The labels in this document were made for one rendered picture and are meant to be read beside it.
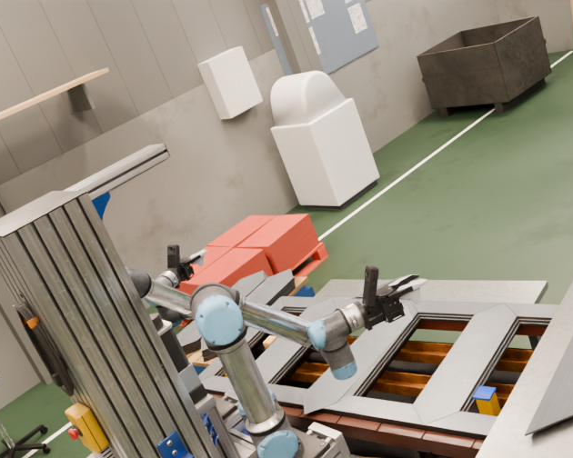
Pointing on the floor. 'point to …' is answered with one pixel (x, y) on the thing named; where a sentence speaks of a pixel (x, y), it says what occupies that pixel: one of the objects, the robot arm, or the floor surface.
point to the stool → (3, 425)
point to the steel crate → (486, 66)
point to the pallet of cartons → (258, 251)
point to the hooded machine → (321, 141)
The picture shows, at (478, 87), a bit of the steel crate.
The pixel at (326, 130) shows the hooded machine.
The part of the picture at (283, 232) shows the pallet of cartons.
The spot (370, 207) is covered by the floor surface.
